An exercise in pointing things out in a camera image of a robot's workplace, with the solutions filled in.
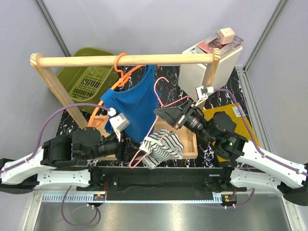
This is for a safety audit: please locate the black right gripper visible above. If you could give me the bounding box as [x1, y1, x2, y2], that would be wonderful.
[154, 99, 216, 144]

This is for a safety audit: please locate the yellow padded envelope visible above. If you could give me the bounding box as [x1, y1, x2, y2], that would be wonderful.
[203, 103, 252, 167]

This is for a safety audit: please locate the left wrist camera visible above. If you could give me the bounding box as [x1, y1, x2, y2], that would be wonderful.
[109, 113, 130, 142]

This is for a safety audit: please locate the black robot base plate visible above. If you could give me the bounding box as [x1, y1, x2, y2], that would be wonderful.
[77, 167, 236, 201]

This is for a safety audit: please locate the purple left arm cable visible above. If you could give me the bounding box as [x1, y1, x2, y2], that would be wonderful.
[0, 103, 116, 174]

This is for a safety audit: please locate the orange plastic hanger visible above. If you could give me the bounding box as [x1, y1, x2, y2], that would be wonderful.
[88, 53, 142, 128]

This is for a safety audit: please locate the striped white tank top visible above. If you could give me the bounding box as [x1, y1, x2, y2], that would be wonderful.
[140, 128, 184, 169]

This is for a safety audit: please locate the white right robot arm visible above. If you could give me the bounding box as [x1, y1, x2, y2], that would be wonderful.
[154, 99, 308, 206]

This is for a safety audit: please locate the wooden clothes rack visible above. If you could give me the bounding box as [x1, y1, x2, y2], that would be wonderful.
[30, 47, 221, 161]

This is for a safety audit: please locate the purple floor cable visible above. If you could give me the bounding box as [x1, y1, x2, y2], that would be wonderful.
[60, 185, 102, 227]

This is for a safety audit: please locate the pink wire hanger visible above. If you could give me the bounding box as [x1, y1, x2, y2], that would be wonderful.
[129, 77, 193, 168]

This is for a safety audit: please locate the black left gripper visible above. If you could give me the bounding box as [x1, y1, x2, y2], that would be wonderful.
[81, 128, 147, 164]

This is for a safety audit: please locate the white storage box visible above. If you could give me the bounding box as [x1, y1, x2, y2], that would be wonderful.
[178, 45, 243, 95]

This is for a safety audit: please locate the stack of books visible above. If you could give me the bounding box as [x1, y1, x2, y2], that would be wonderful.
[192, 33, 244, 56]

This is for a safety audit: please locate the blue tank top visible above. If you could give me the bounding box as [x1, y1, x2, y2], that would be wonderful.
[101, 65, 158, 142]

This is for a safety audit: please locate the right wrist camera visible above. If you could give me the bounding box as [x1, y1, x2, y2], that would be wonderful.
[195, 86, 214, 106]

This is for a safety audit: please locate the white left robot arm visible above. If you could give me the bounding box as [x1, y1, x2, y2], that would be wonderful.
[0, 127, 139, 194]

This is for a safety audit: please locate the beige cube power socket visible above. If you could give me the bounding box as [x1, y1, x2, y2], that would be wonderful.
[218, 27, 235, 45]

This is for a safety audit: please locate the green plastic basket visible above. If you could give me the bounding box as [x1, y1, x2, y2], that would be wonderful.
[56, 47, 120, 114]

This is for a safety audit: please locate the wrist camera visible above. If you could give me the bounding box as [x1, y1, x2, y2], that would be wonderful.
[109, 113, 130, 142]
[195, 86, 214, 106]

